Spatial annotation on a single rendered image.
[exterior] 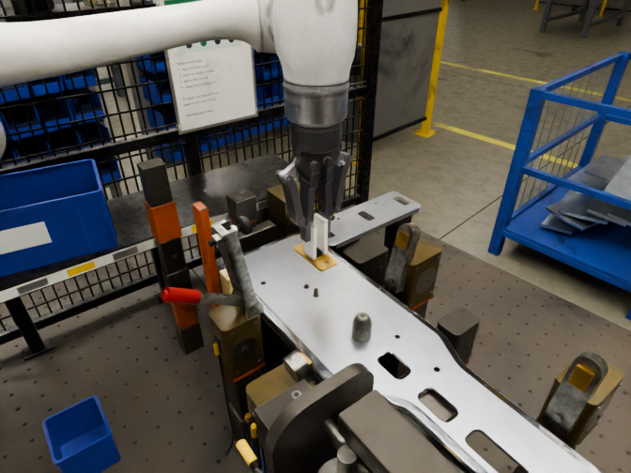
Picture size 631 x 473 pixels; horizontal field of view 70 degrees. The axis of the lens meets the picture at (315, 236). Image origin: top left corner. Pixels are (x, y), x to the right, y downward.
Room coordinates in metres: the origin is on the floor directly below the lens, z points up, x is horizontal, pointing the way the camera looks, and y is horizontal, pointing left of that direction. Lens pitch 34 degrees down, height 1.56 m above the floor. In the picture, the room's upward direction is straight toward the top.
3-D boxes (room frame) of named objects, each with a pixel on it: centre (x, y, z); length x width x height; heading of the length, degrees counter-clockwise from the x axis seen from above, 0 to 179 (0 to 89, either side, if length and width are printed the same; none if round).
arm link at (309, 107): (0.63, 0.00, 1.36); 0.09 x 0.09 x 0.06
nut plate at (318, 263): (0.63, 0.00, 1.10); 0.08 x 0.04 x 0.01; 37
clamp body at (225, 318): (0.52, 0.14, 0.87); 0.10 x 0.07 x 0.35; 127
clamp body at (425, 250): (0.71, -0.21, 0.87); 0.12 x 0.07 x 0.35; 127
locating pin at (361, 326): (0.53, -0.08, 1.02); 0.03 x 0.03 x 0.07
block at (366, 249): (0.81, -0.12, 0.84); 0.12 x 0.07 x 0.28; 127
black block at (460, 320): (0.58, -0.27, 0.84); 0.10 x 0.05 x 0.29; 127
